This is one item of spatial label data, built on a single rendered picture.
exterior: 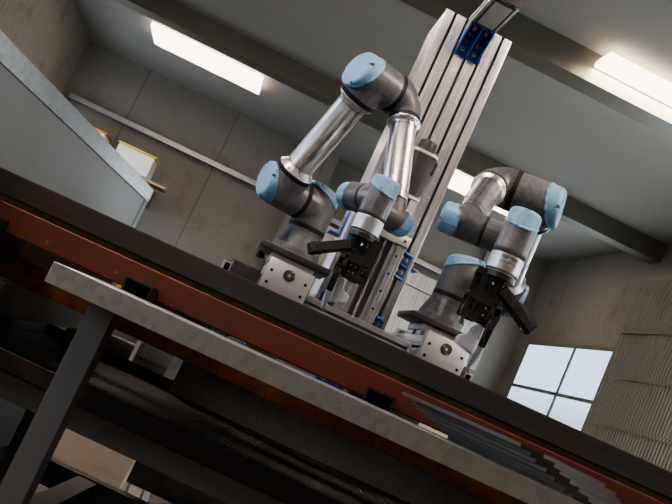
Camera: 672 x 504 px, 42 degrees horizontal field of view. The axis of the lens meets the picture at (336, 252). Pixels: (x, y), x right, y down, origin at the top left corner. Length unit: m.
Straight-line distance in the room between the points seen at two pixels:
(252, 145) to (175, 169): 0.99
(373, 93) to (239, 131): 8.51
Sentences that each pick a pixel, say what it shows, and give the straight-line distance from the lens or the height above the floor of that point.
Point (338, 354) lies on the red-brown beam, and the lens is 1.50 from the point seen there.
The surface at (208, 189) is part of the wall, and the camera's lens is 10.77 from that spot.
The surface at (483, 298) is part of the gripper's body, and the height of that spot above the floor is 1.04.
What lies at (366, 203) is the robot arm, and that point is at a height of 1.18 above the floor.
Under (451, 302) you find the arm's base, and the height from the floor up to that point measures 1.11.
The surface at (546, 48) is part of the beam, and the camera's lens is 5.54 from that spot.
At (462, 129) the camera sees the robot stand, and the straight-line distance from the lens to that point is 2.94.
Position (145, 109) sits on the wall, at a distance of 10.98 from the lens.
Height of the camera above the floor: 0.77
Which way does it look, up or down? 7 degrees up
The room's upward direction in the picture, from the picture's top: 25 degrees clockwise
